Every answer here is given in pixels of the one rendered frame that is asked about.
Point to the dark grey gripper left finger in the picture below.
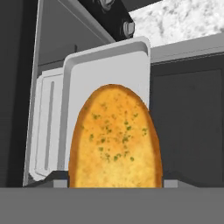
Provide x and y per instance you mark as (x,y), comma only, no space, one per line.
(59,178)

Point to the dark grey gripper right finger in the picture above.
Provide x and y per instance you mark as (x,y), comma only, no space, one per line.
(170,178)

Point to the golden herbed baguette bread slice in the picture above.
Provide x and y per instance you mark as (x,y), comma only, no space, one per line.
(116,140)

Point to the light grey toaster oven door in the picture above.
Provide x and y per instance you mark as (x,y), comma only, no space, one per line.
(43,122)

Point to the white toaster oven tray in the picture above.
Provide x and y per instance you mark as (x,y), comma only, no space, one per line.
(110,70)

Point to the grey toaster oven knob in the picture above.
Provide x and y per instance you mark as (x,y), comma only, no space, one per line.
(129,28)
(106,3)

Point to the dark grey cupboard front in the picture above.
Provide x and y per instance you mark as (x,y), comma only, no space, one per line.
(189,122)

